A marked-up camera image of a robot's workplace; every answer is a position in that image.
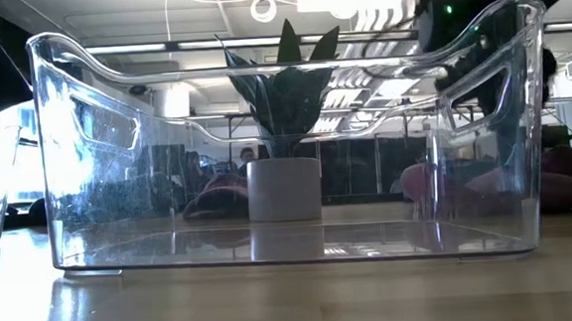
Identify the white cylindrical duct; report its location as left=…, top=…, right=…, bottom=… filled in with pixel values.
left=154, top=83, right=193, bottom=120

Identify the potted plant white pot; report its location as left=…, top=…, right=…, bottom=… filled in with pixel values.
left=213, top=15, right=354, bottom=227

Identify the white ring lamp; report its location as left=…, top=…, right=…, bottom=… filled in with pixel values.
left=248, top=0, right=278, bottom=24

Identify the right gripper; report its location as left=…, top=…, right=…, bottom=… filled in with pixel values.
left=417, top=0, right=568, bottom=123

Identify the black storage cabinet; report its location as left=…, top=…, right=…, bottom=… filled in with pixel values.
left=317, top=134, right=431, bottom=199

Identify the long ceiling light bar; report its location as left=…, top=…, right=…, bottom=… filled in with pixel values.
left=82, top=26, right=422, bottom=59

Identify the person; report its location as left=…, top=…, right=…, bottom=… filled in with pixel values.
left=234, top=145, right=258, bottom=180
left=181, top=149, right=204, bottom=188

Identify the black computer monitor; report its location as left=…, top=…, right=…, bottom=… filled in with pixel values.
left=551, top=122, right=572, bottom=149

